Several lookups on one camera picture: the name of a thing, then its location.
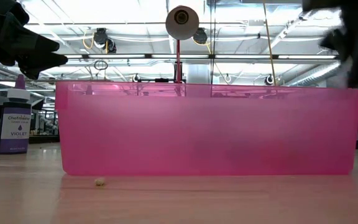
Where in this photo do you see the red desk lamp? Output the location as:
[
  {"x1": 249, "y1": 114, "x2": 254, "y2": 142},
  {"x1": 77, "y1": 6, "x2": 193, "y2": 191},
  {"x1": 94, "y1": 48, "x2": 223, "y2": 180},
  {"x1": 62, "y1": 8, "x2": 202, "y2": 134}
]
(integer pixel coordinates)
[{"x1": 165, "y1": 4, "x2": 200, "y2": 84}]

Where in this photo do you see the thin black vertical pole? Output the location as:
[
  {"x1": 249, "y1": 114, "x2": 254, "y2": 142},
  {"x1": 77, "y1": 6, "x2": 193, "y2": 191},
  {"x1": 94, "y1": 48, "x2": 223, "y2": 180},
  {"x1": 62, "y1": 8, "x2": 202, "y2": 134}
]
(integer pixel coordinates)
[{"x1": 209, "y1": 0, "x2": 217, "y2": 94}]

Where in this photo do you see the yellow hanging cord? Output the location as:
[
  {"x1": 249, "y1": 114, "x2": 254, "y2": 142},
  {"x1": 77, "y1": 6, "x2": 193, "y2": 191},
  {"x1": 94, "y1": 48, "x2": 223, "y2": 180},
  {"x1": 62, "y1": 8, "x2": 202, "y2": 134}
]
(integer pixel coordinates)
[{"x1": 262, "y1": 0, "x2": 277, "y2": 86}]

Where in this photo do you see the long ceiling light strip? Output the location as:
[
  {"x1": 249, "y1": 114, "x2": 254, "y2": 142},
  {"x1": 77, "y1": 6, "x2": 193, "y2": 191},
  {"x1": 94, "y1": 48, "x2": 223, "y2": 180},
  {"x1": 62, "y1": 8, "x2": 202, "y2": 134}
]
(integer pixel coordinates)
[{"x1": 63, "y1": 53, "x2": 338, "y2": 60}]

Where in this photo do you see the black hanging wire loop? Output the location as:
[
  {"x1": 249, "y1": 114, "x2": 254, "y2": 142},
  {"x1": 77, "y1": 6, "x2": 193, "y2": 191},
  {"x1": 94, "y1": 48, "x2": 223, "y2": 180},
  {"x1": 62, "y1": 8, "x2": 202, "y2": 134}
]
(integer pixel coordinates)
[{"x1": 93, "y1": 59, "x2": 109, "y2": 72}]

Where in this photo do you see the large violet food coloring bottle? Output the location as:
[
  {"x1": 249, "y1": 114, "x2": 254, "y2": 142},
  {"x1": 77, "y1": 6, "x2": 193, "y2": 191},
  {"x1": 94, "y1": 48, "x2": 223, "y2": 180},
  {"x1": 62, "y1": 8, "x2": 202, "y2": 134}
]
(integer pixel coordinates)
[{"x1": 0, "y1": 73, "x2": 32, "y2": 155}]

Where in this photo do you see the red translucent plastic bin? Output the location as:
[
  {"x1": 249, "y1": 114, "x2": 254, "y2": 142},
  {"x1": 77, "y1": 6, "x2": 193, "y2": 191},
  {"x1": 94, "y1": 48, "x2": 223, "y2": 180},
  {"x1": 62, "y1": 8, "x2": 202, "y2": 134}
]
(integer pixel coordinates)
[{"x1": 54, "y1": 80, "x2": 358, "y2": 177}]

